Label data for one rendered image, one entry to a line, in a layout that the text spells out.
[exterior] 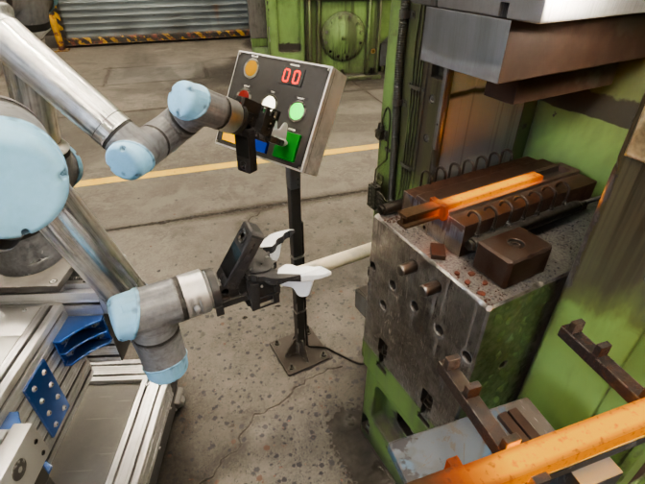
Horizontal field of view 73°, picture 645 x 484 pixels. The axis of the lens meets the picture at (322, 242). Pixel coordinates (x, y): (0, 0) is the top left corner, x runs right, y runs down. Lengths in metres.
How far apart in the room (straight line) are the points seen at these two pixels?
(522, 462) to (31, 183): 0.60
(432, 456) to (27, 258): 0.97
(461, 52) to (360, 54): 5.04
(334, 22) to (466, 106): 4.62
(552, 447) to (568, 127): 0.92
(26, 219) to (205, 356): 1.50
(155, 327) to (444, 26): 0.71
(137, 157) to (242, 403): 1.17
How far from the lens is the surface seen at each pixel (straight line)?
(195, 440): 1.76
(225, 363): 1.94
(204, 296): 0.73
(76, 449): 1.62
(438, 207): 0.93
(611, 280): 0.94
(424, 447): 0.85
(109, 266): 0.81
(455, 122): 1.17
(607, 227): 0.91
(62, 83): 0.93
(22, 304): 1.31
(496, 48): 0.81
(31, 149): 0.54
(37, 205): 0.56
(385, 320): 1.19
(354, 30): 5.77
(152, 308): 0.72
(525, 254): 0.90
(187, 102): 0.92
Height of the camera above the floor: 1.46
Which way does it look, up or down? 35 degrees down
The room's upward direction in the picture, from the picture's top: straight up
